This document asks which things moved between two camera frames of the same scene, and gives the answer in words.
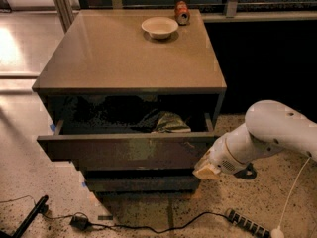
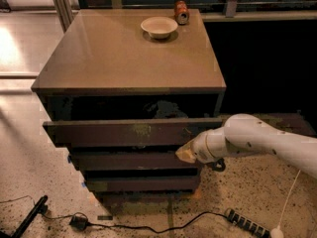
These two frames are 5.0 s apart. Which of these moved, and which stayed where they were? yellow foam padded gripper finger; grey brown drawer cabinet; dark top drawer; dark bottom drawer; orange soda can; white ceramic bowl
Moved: yellow foam padded gripper finger; dark top drawer
Stayed: orange soda can; white ceramic bowl; dark bottom drawer; grey brown drawer cabinet
